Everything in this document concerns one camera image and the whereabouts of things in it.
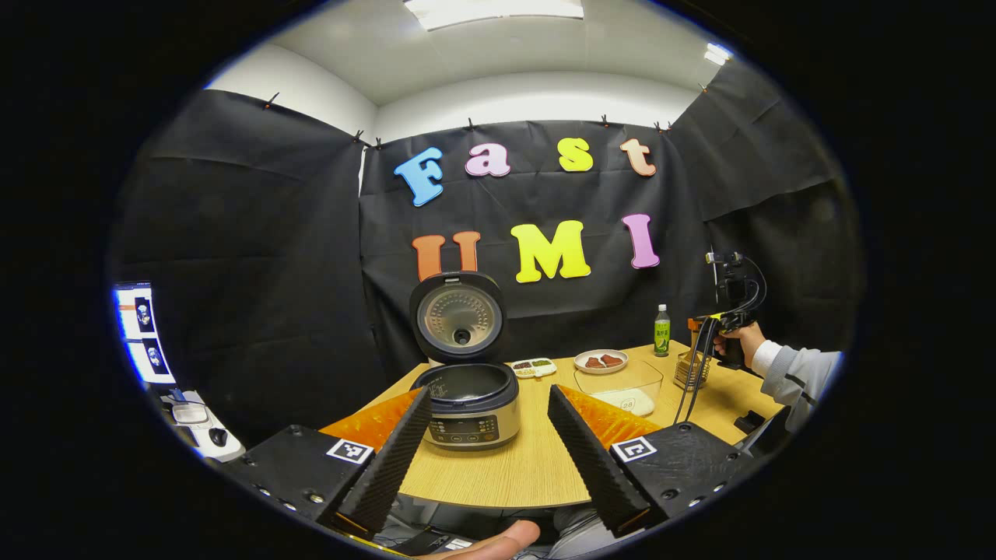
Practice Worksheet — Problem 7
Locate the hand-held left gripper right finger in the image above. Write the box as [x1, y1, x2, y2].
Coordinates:
[547, 383, 759, 539]

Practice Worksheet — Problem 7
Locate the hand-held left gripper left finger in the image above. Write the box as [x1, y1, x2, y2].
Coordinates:
[226, 387, 433, 537]

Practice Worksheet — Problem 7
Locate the silver black rice cooker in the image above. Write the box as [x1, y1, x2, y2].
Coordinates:
[409, 271, 521, 452]

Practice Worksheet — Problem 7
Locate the person's grey clothing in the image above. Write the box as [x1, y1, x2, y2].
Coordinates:
[545, 507, 623, 559]

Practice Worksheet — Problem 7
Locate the white round plate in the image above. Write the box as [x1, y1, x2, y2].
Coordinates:
[573, 349, 629, 375]

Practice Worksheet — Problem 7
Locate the black backdrop cloth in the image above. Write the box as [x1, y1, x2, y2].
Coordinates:
[109, 58, 864, 448]

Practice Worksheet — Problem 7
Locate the computer monitor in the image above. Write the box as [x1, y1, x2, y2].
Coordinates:
[113, 282, 177, 386]

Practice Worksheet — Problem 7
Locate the row of black cloth clips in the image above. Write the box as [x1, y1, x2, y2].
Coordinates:
[263, 84, 710, 150]

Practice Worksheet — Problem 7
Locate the large ceiling light panel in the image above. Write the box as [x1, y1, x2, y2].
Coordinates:
[403, 0, 585, 32]

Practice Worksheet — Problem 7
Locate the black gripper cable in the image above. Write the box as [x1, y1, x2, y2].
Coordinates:
[674, 315, 721, 425]

